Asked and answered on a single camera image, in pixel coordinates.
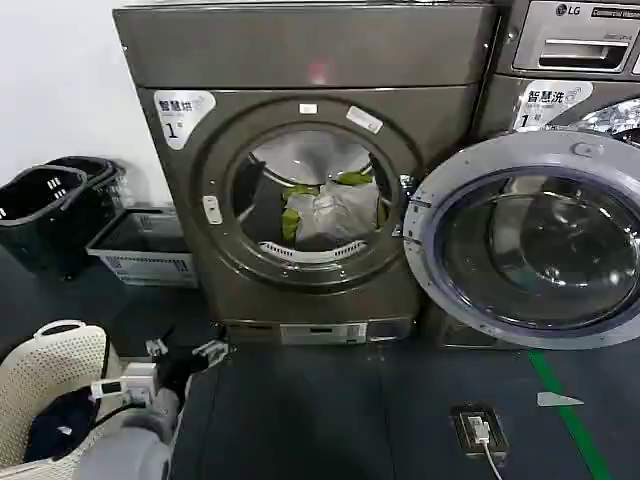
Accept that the black plastic basket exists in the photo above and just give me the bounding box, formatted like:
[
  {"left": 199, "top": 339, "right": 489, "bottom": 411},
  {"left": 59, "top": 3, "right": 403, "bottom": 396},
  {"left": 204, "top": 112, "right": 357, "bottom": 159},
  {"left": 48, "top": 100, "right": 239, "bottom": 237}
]
[
  {"left": 0, "top": 167, "right": 95, "bottom": 275},
  {"left": 44, "top": 155, "right": 127, "bottom": 241}
]

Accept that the white perforated laundry basket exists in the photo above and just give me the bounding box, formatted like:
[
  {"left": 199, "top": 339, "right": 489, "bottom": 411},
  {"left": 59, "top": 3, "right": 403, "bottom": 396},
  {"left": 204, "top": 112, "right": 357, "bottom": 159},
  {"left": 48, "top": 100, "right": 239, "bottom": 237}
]
[{"left": 0, "top": 319, "right": 126, "bottom": 480}]

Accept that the round glass dryer door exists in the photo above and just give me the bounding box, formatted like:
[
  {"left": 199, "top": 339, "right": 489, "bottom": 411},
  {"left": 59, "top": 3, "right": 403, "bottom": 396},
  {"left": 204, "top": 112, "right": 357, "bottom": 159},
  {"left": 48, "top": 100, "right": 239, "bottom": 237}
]
[{"left": 402, "top": 130, "right": 640, "bottom": 351}]

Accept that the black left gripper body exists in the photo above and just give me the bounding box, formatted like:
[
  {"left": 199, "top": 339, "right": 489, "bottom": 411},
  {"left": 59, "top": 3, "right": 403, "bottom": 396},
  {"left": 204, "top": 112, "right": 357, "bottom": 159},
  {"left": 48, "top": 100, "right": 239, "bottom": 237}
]
[{"left": 157, "top": 348, "right": 202, "bottom": 397}]

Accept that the white grey cloth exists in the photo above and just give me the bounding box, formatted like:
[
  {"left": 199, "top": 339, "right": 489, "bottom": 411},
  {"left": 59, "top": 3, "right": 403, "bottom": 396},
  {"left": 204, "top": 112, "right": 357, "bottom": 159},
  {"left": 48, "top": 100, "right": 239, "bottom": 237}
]
[{"left": 294, "top": 179, "right": 381, "bottom": 242}]

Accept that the grey dryer with round opening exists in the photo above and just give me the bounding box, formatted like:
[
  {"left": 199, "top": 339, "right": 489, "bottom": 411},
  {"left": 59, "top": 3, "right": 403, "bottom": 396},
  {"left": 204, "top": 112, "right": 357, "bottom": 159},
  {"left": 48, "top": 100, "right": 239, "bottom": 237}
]
[{"left": 112, "top": 0, "right": 504, "bottom": 347}]

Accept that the grey plastic crate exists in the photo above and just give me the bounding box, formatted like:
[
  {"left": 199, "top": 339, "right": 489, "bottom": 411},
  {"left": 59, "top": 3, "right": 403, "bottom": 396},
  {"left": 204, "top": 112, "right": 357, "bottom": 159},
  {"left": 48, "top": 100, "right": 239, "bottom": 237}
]
[{"left": 85, "top": 207, "right": 200, "bottom": 290}]

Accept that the dark navy garment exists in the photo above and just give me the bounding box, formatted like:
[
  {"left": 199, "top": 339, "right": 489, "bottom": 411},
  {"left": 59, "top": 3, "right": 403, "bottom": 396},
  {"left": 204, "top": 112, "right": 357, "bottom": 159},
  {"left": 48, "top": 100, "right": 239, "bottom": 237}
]
[{"left": 24, "top": 392, "right": 109, "bottom": 464}]

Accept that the grey washing machine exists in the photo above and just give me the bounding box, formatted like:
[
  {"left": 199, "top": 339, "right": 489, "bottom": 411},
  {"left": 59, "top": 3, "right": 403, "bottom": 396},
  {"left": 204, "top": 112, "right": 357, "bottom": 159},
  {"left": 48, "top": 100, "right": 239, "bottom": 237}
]
[{"left": 469, "top": 0, "right": 640, "bottom": 351}]

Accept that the black floor socket box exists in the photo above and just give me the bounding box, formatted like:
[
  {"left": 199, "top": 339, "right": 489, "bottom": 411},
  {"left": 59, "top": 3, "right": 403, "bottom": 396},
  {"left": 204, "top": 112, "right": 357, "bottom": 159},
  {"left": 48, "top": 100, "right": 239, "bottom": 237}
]
[{"left": 448, "top": 403, "right": 509, "bottom": 459}]

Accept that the white plug with cable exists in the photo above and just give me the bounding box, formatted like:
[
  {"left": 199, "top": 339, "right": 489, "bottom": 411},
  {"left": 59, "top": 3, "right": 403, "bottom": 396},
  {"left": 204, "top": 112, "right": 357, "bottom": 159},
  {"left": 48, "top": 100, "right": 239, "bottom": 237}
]
[{"left": 467, "top": 413, "right": 507, "bottom": 480}]

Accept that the white number label sticker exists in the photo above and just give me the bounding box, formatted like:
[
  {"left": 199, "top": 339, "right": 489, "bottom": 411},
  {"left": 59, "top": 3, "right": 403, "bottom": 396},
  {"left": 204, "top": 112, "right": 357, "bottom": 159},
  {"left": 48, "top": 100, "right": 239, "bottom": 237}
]
[
  {"left": 152, "top": 89, "right": 217, "bottom": 151},
  {"left": 517, "top": 80, "right": 595, "bottom": 132}
]

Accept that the green cloth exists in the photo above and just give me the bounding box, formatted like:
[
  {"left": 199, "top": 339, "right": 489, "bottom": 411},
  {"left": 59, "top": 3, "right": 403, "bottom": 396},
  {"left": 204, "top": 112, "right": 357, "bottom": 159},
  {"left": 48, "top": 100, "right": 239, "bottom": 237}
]
[{"left": 280, "top": 169, "right": 391, "bottom": 246}]

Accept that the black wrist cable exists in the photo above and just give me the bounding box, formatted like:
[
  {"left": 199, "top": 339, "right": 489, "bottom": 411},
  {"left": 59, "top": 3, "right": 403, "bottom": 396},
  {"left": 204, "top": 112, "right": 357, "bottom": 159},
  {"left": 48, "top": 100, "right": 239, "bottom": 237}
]
[{"left": 84, "top": 389, "right": 151, "bottom": 437}]

